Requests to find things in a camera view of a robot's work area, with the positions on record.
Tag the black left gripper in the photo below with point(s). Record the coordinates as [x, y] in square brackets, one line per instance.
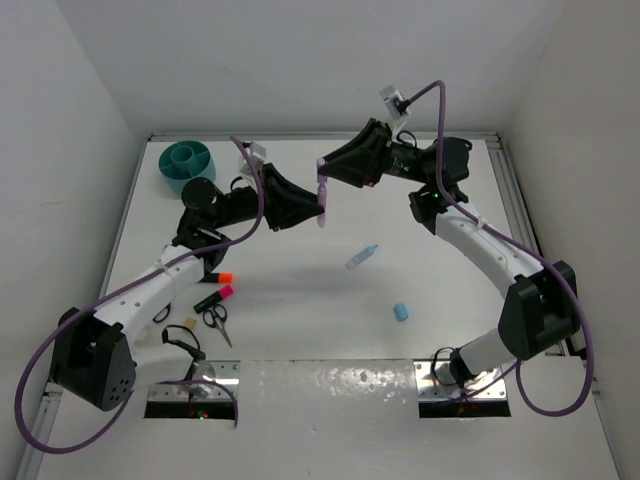
[286, 196]

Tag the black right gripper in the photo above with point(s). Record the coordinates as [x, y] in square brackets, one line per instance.
[347, 163]

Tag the pink translucent highlighter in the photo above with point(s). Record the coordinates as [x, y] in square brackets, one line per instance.
[321, 219]

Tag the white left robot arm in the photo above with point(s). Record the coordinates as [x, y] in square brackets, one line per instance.
[97, 358]

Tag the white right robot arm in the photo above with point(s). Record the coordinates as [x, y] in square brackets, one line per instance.
[536, 313]

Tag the black orange highlighter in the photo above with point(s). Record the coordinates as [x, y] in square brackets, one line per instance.
[218, 278]

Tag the blue translucent highlighter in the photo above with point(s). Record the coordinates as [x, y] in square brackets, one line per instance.
[360, 257]

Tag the black pink highlighter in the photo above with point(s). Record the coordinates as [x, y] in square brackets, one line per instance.
[213, 299]

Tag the teal round desk organizer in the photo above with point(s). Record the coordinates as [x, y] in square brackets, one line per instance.
[183, 161]

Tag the small black scissors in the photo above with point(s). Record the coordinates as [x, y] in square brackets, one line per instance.
[215, 318]

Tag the large black scissors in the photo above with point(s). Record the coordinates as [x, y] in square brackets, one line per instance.
[162, 315]

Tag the blue highlighter cap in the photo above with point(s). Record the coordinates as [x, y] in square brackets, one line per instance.
[400, 312]

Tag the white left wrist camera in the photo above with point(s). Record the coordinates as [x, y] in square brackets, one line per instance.
[258, 156]

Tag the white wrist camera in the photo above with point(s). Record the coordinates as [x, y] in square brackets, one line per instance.
[396, 104]
[258, 156]

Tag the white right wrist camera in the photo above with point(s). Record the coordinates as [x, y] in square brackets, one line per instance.
[396, 104]

